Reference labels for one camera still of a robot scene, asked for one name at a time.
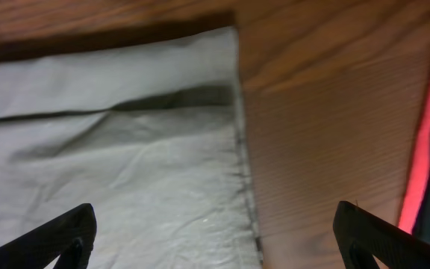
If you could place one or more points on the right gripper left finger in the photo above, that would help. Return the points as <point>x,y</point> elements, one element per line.
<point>68,239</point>

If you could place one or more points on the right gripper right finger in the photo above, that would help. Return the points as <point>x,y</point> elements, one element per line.
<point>364,240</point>

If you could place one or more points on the khaki green shorts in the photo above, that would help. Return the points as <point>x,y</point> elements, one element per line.
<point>151,136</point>

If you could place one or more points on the red printed t-shirt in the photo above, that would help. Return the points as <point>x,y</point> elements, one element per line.
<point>419,173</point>

